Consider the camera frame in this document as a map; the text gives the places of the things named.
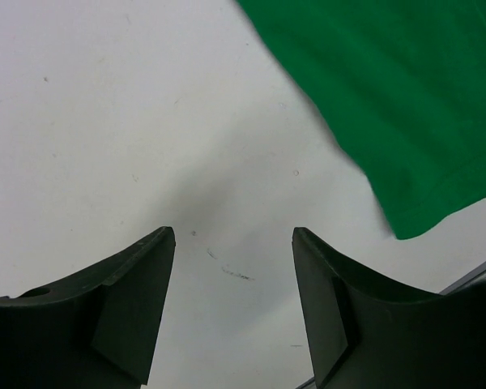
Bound green t shirt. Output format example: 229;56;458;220
240;1;486;239

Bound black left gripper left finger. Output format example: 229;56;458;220
0;227;175;388

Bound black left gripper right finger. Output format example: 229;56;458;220
292;228;486;388

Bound aluminium table edge rail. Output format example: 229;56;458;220
441;261;486;295

